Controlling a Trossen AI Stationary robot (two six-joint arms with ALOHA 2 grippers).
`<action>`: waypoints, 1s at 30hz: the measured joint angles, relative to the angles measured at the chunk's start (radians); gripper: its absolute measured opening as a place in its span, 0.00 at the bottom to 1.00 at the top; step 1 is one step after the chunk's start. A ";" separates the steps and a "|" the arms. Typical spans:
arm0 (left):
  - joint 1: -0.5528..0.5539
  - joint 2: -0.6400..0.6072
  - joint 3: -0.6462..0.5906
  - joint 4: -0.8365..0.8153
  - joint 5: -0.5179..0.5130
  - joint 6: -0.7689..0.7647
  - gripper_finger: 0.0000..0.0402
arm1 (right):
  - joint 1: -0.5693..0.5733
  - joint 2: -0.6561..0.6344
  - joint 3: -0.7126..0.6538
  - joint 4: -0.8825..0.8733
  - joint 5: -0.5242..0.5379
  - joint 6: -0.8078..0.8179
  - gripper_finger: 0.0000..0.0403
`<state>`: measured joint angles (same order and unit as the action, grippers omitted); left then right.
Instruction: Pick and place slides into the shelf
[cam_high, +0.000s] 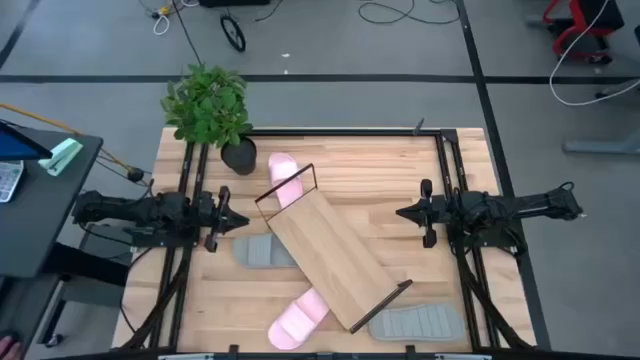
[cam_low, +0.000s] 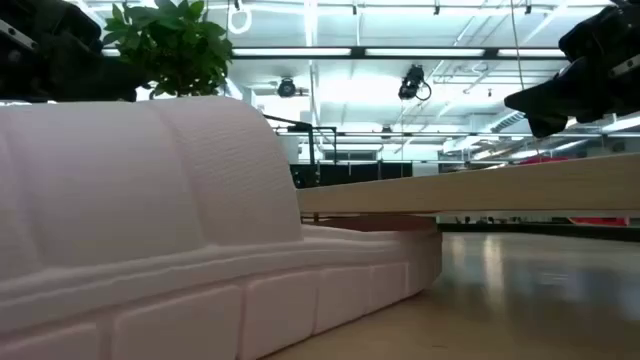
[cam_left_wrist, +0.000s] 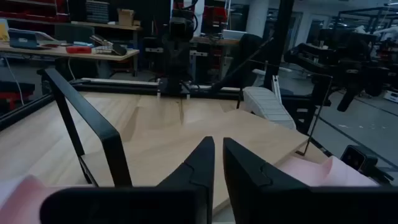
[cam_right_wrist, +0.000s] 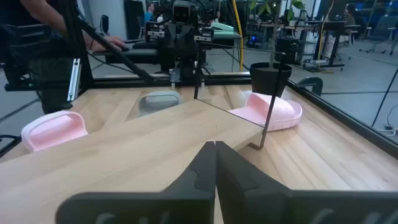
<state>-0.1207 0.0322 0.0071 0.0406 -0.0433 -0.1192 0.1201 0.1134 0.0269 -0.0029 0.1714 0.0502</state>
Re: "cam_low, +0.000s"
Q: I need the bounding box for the wooden shelf black frame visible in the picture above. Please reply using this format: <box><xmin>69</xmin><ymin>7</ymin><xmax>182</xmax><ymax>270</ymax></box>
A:
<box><xmin>295</xmin><ymin>152</ymin><xmax>640</xmax><ymax>224</ymax></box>

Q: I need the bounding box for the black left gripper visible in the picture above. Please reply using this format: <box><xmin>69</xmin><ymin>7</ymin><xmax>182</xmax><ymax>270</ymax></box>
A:
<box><xmin>0</xmin><ymin>0</ymin><xmax>149</xmax><ymax>104</ymax></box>

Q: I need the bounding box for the black ceiling spotlight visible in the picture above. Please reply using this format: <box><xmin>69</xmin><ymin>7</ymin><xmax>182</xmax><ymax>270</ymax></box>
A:
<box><xmin>277</xmin><ymin>76</ymin><xmax>298</xmax><ymax>99</ymax></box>
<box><xmin>398</xmin><ymin>63</ymin><xmax>433</xmax><ymax>102</ymax></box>

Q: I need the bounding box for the black metal rack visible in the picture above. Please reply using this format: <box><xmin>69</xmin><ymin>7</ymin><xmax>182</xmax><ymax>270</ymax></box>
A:
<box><xmin>263</xmin><ymin>113</ymin><xmax>339</xmax><ymax>189</ymax></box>

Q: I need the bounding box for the ceiling light strip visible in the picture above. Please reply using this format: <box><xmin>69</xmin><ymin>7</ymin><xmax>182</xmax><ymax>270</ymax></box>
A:
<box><xmin>497</xmin><ymin>47</ymin><xmax>567</xmax><ymax>58</ymax></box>
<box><xmin>364</xmin><ymin>47</ymin><xmax>486</xmax><ymax>58</ymax></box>
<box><xmin>232</xmin><ymin>47</ymin><xmax>353</xmax><ymax>58</ymax></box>

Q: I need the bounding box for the red background object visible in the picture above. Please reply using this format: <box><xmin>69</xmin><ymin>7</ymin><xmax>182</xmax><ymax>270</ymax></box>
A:
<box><xmin>519</xmin><ymin>156</ymin><xmax>570</xmax><ymax>166</ymax></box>
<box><xmin>567</xmin><ymin>216</ymin><xmax>630</xmax><ymax>228</ymax></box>

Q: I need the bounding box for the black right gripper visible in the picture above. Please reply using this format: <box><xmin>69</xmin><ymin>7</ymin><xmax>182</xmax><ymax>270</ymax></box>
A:
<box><xmin>503</xmin><ymin>0</ymin><xmax>640</xmax><ymax>139</ymax></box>

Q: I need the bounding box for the pink foam slide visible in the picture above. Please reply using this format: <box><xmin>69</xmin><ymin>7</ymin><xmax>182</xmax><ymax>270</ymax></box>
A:
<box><xmin>0</xmin><ymin>96</ymin><xmax>444</xmax><ymax>360</ymax></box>

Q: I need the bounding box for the green potted plant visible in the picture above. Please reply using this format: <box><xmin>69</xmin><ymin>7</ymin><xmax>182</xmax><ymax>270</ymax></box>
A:
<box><xmin>102</xmin><ymin>0</ymin><xmax>235</xmax><ymax>100</ymax></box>

